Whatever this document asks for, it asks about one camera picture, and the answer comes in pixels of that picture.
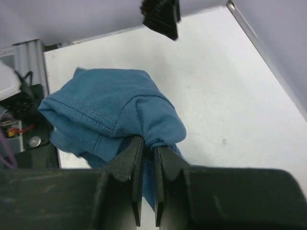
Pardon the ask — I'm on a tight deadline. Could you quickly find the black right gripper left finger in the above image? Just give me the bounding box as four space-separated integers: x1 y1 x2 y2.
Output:
0 136 144 230

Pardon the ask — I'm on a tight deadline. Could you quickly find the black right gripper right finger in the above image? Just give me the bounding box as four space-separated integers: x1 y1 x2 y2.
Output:
154 147 307 230

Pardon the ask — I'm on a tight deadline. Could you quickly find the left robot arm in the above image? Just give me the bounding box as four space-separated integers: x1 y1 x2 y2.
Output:
140 0 181 41

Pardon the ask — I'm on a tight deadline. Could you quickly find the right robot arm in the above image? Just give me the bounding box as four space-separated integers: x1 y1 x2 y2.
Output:
0 69 307 230

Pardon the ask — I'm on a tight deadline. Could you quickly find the dark teal t shirt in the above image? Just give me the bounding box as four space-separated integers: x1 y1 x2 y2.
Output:
37 68 192 211

